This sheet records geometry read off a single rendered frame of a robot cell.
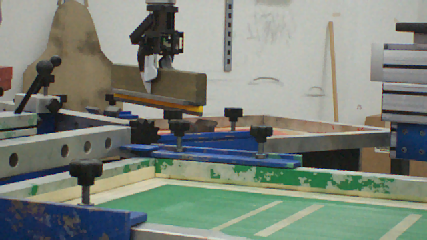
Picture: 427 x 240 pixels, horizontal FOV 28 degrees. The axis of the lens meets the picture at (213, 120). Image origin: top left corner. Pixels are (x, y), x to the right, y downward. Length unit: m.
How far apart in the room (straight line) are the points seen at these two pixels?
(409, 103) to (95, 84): 2.48
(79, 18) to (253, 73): 1.14
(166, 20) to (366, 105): 3.51
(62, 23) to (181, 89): 2.21
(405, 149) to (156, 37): 0.64
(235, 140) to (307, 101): 3.23
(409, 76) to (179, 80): 0.52
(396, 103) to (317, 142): 0.22
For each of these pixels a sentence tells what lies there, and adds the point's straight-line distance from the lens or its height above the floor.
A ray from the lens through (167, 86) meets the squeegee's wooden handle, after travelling 2.04.
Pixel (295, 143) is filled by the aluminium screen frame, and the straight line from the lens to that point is 2.01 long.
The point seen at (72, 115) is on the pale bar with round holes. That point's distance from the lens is 1.88.
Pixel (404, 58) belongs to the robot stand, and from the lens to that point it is 1.98.
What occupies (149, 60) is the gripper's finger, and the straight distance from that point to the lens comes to 2.08.
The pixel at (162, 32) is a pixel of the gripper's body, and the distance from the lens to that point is 2.04.
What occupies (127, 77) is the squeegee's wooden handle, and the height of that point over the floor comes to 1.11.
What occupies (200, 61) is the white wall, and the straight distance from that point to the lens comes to 4.62.
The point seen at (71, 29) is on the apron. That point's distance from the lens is 4.18.
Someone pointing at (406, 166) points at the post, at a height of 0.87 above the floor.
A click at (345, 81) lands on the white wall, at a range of 5.31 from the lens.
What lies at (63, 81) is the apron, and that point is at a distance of 4.16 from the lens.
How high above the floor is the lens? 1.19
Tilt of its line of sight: 5 degrees down
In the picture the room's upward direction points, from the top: 1 degrees clockwise
